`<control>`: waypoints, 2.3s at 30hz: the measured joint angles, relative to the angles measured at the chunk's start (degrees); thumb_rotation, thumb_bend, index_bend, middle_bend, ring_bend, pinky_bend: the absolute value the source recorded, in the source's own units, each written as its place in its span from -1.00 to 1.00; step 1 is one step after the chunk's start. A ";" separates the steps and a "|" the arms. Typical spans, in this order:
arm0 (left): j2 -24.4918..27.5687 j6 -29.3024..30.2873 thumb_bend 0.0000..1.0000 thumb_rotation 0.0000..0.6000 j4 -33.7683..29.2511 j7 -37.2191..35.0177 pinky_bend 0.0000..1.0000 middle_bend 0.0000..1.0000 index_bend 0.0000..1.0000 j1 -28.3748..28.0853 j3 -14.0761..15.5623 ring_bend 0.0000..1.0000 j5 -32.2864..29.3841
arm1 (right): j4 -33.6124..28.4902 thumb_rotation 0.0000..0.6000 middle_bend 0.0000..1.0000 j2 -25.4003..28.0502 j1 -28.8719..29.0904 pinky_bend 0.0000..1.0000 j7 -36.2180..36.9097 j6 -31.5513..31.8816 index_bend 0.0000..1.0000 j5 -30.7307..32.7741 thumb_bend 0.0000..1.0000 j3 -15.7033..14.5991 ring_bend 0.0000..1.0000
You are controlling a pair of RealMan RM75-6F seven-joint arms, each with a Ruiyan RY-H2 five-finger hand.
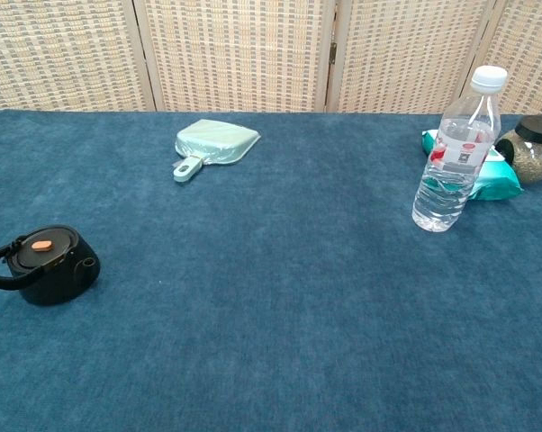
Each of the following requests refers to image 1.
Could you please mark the clear plastic water bottle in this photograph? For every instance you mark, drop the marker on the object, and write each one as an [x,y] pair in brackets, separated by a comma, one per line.
[451,180]

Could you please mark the black teapot with orange knob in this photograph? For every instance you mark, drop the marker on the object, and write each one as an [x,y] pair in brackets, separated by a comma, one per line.
[59,281]

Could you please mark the mint green dustpan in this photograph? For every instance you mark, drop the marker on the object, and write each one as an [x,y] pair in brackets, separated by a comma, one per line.
[217,139]

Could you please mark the teal wet wipes pack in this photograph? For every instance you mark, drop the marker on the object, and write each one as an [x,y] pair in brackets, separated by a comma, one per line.
[496,186]

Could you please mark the blue table cover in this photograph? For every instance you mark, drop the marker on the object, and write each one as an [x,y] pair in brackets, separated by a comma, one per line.
[271,292]

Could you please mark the grain-filled glass jar, black lid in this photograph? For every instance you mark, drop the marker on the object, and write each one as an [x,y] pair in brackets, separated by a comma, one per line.
[534,157]

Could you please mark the woven folding screen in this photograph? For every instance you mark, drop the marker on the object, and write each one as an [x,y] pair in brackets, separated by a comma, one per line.
[235,54]

